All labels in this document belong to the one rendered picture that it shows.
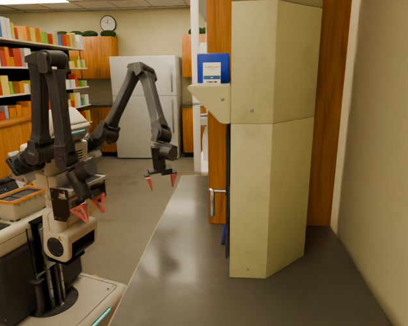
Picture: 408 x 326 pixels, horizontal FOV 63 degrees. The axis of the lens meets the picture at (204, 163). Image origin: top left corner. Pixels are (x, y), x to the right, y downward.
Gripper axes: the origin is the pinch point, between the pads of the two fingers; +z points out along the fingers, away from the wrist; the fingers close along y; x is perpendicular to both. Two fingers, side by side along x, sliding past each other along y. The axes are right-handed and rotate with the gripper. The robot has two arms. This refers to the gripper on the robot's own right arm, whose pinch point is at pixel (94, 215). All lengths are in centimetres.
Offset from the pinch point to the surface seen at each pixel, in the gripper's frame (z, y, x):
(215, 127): -11, 21, -54
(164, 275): 23.7, -18.9, -34.2
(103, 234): 35, 141, 151
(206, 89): -20, -14, -71
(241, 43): -27, -12, -84
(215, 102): -16, -14, -72
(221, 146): -3, 22, -53
